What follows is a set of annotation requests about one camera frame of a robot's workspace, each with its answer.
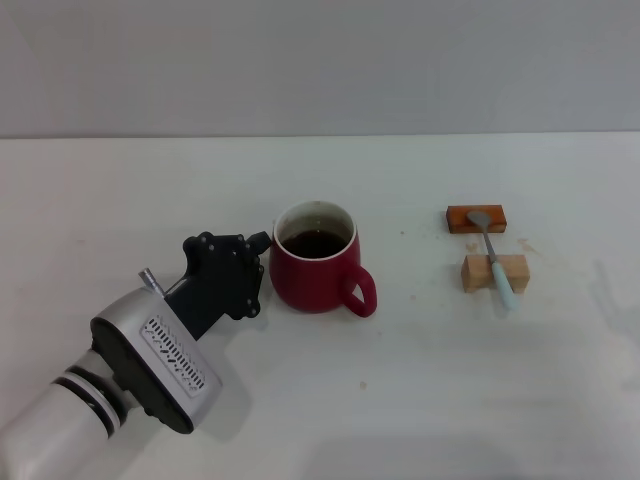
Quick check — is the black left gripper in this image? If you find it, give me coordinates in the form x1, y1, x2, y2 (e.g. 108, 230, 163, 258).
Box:
164, 230, 274, 342

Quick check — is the red ceramic coffee mug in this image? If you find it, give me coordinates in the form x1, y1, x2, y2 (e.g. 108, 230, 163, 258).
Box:
268, 200, 378, 319

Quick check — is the metal spoon with blue handle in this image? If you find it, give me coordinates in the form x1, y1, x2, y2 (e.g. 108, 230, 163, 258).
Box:
465, 210, 518, 312

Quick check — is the dark orange wooden block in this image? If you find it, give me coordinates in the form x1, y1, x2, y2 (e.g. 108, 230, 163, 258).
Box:
444, 205, 509, 236

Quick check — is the light wooden block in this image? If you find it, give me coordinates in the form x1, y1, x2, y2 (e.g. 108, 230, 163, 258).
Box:
460, 253, 530, 295

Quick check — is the wrist cable with metal plug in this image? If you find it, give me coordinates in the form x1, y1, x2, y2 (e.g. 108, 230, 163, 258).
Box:
139, 268, 166, 299

